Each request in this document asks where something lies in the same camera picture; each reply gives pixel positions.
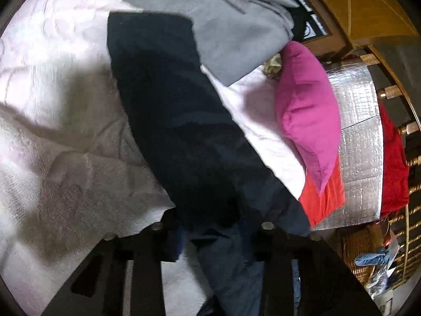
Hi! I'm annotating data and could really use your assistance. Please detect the red cloth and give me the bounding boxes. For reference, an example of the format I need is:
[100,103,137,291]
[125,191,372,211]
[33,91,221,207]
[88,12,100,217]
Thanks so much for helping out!
[377,102,410,219]

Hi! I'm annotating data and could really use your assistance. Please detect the orange-red cloth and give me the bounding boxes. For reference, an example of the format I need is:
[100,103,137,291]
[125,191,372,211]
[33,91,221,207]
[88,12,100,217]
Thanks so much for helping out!
[298,157,346,228]

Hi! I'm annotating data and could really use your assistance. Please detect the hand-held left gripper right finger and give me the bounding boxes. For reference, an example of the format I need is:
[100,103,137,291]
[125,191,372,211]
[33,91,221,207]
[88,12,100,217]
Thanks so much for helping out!
[237,201,383,316]

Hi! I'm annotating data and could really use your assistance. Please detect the magenta pillow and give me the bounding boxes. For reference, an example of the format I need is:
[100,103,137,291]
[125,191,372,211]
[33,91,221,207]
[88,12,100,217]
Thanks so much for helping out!
[274,41,342,196]

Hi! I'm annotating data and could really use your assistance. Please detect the light blue cloth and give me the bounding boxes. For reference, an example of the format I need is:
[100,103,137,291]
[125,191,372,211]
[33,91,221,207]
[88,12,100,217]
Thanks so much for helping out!
[353,246,399,268]

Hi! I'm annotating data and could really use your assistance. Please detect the silver foil insulation mat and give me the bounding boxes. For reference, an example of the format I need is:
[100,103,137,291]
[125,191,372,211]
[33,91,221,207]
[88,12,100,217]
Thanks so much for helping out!
[309,61,385,233]

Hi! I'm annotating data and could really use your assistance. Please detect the wooden framed picture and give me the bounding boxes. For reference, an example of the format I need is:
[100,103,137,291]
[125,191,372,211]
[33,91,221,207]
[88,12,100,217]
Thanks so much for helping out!
[270,0,354,64]

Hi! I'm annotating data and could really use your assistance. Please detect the grey garment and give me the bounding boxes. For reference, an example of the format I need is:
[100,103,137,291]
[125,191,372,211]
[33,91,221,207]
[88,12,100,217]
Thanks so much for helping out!
[123,0,300,88]

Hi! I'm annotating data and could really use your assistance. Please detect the wicker basket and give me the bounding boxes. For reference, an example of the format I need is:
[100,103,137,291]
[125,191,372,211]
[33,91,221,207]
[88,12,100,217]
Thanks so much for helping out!
[342,224,395,287]

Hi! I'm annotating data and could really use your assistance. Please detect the olive patterned cloth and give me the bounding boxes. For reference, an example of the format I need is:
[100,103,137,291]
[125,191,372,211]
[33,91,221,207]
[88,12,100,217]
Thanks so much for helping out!
[263,53,284,80]

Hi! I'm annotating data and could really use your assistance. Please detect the dark navy garment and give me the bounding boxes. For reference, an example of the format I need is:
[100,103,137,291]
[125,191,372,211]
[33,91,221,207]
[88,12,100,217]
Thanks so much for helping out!
[107,11,311,316]

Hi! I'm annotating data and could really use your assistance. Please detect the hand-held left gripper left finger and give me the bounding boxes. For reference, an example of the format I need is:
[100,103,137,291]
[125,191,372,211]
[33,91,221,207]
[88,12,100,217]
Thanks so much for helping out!
[42,208,185,316]

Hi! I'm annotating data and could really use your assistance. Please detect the pale pink textured blanket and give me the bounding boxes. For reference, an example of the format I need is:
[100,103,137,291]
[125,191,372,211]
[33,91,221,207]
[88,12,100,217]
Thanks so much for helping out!
[0,0,306,314]

